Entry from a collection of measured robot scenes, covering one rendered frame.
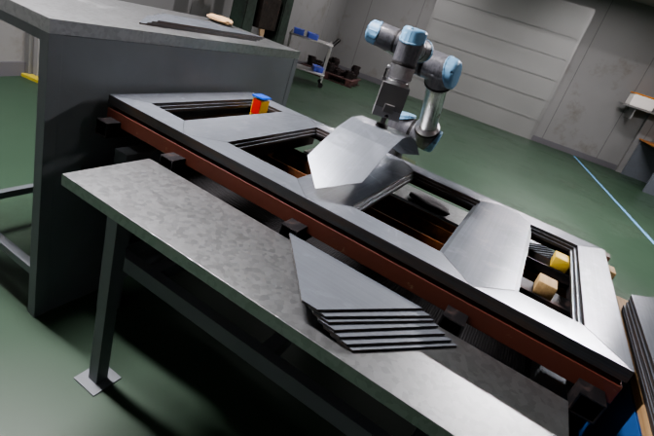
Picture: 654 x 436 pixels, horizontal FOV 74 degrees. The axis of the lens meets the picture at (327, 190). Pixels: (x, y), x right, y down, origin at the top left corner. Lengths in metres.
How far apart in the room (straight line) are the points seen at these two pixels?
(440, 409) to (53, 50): 1.32
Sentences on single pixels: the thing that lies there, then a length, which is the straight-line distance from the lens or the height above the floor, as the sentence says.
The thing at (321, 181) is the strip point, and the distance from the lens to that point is 1.15.
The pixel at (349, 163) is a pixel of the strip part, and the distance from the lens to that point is 1.20.
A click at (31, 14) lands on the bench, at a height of 1.04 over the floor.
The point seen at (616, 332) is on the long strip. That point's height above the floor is 0.84.
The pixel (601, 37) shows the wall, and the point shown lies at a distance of 11.07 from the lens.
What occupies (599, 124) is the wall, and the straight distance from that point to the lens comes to 11.18.
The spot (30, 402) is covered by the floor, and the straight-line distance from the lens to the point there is 1.69.
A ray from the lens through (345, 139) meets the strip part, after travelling 1.28.
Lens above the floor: 1.29
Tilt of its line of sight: 22 degrees down
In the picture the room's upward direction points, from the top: 18 degrees clockwise
